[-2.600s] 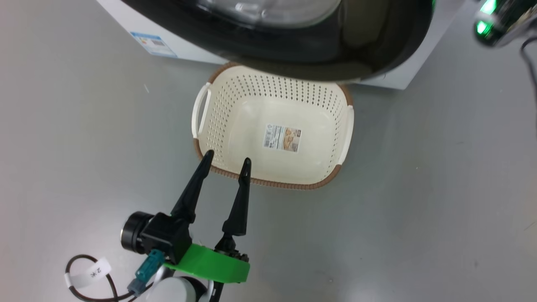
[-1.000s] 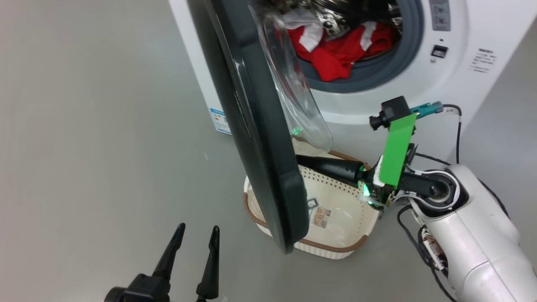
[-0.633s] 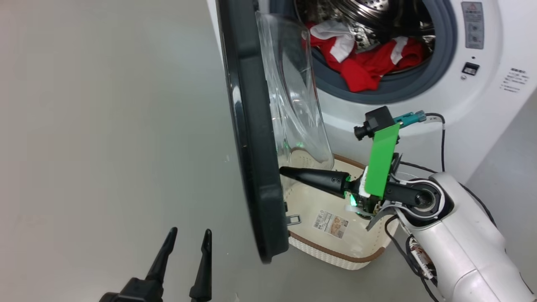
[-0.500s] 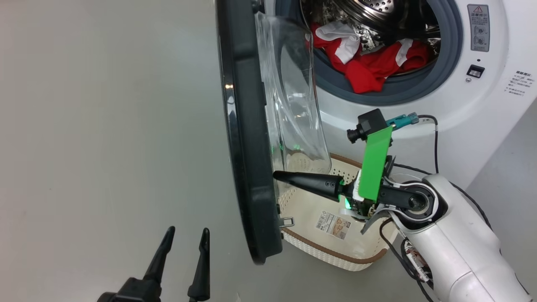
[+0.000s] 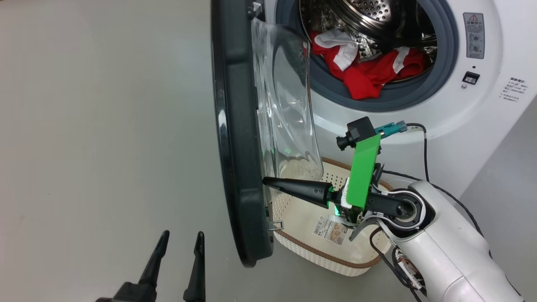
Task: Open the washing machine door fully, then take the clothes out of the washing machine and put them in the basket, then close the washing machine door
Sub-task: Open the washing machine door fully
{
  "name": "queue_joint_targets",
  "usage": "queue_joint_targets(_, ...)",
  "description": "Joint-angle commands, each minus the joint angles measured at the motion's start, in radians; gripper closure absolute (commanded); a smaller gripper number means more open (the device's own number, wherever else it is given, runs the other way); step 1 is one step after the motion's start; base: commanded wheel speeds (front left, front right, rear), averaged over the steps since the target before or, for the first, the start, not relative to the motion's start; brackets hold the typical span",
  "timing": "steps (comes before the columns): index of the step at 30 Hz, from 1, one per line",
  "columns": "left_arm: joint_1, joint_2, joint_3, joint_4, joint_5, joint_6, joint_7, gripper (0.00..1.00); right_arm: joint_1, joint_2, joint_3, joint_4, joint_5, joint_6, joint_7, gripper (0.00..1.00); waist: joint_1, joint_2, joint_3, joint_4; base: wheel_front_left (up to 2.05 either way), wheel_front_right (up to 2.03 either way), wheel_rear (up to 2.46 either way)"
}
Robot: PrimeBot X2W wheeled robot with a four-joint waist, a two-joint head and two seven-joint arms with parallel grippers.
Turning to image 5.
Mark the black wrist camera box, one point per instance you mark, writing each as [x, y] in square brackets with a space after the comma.
[361, 132]

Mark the white front-load washing machine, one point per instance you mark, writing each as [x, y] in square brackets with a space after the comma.
[482, 121]

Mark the small black door lock socket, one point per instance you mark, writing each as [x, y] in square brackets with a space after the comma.
[471, 78]

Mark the cream perforated laundry basket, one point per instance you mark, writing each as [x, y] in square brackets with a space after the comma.
[302, 214]

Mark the black text sticker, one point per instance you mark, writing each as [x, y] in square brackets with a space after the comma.
[514, 89]

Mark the steel washing machine drum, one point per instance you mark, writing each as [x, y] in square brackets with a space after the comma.
[377, 16]

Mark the red and white garment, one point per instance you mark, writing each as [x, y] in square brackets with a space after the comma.
[337, 42]
[369, 79]

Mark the grey warning label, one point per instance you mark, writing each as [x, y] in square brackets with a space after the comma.
[474, 35]

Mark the paper label with barcode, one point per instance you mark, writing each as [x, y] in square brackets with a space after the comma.
[331, 230]

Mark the black washing machine glass door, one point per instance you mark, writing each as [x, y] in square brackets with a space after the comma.
[239, 126]

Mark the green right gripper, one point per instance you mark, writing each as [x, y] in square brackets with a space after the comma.
[363, 172]

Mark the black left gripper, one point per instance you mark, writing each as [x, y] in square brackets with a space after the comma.
[134, 294]

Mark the grey rubber door gasket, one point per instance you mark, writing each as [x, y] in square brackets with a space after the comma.
[447, 63]

